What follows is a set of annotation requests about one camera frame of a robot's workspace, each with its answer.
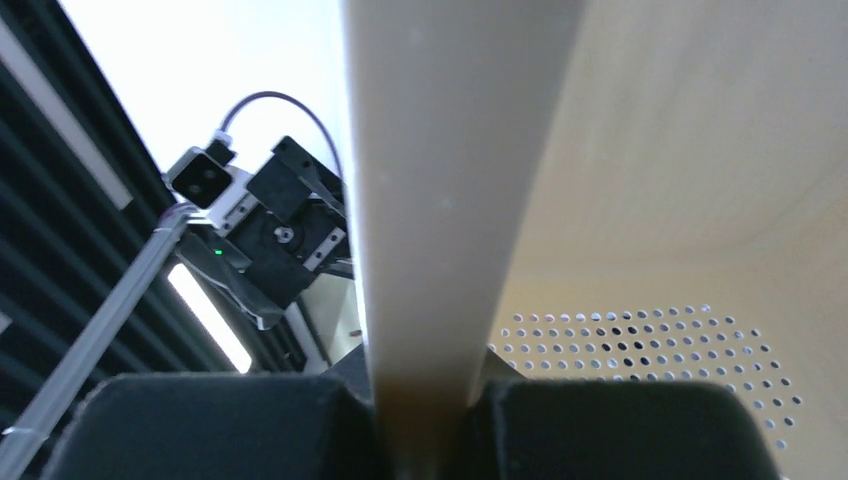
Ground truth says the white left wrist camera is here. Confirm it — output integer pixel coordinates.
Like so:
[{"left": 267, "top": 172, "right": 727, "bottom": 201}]
[{"left": 164, "top": 130, "right": 258, "bottom": 236}]

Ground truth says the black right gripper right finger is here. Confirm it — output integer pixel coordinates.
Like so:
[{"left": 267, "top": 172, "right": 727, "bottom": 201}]
[{"left": 457, "top": 351, "right": 780, "bottom": 479}]

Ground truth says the cream perforated plastic basket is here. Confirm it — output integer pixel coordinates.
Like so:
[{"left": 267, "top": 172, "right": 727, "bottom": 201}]
[{"left": 336, "top": 1, "right": 847, "bottom": 479}]

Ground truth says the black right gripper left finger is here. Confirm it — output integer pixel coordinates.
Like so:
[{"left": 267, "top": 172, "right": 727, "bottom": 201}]
[{"left": 42, "top": 347, "right": 390, "bottom": 479}]

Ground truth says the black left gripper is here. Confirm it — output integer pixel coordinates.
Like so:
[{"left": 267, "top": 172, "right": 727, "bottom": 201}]
[{"left": 192, "top": 137, "right": 353, "bottom": 328}]

